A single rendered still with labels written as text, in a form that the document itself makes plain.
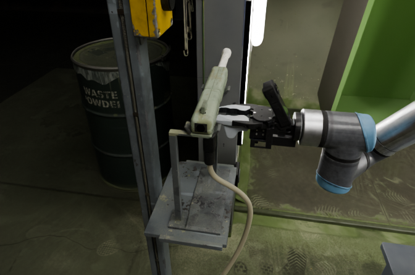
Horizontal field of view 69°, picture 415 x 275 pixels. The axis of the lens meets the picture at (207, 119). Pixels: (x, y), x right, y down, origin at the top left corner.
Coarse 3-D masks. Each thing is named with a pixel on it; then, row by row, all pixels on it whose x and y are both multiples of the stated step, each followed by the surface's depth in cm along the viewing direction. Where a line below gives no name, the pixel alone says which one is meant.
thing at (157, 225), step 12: (180, 168) 103; (192, 168) 103; (228, 168) 103; (168, 180) 98; (180, 180) 98; (192, 180) 98; (168, 192) 94; (192, 192) 94; (228, 192) 94; (156, 204) 89; (168, 204) 89; (228, 204) 89; (156, 216) 86; (168, 216) 86; (228, 216) 86; (156, 228) 82; (168, 228) 82; (228, 228) 82; (204, 240) 79; (216, 240) 79
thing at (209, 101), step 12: (216, 72) 84; (216, 84) 78; (204, 96) 72; (216, 96) 72; (204, 108) 64; (216, 108) 69; (192, 120) 64; (204, 120) 63; (192, 132) 66; (204, 132) 64; (204, 144) 79; (204, 156) 82
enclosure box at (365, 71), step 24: (360, 0) 140; (384, 0) 162; (408, 0) 160; (360, 24) 137; (384, 24) 170; (408, 24) 169; (336, 48) 172; (360, 48) 182; (384, 48) 180; (408, 48) 178; (336, 72) 168; (360, 72) 193; (384, 72) 191; (408, 72) 189; (336, 96) 166; (360, 96) 205; (384, 96) 203; (408, 96) 201
